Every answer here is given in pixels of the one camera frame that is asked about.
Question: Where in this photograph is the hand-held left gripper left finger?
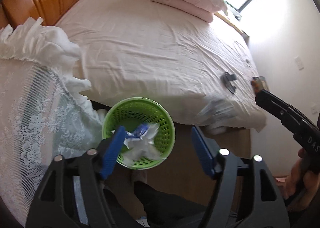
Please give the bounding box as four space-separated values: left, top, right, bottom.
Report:
25 126 126 228

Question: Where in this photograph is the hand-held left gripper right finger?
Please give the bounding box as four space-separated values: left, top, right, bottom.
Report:
191 126 291 228

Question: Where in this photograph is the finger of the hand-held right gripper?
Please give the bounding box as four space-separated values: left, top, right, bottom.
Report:
255 89 300 131

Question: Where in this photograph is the small brown wrapper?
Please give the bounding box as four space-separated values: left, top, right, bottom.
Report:
251 76 266 93

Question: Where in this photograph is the white blue wrapper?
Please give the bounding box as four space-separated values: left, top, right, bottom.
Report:
111 122 163 164

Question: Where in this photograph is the green perforated plastic basket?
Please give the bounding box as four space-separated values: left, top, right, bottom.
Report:
102 97 175 170

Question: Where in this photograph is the silver blister pack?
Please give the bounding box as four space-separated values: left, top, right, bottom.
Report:
220 71 237 94

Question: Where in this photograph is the person's right hand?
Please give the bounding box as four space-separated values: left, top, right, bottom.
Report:
284 148 320 201

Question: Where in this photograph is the grey fluffy slipper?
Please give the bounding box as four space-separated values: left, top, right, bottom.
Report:
130 168 148 184

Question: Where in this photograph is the clear plastic wrapper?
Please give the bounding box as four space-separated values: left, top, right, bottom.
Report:
199 98 236 125

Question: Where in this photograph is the person's dark trouser leg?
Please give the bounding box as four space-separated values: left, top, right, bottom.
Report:
103 182 208 228

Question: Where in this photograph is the white lace ruffled blanket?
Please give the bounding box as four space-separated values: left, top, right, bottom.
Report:
0 17 107 210

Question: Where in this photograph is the bed with pink sheet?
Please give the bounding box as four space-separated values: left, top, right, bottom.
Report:
54 0 267 134

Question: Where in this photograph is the folded pink quilt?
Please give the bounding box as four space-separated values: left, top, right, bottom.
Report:
150 0 214 23

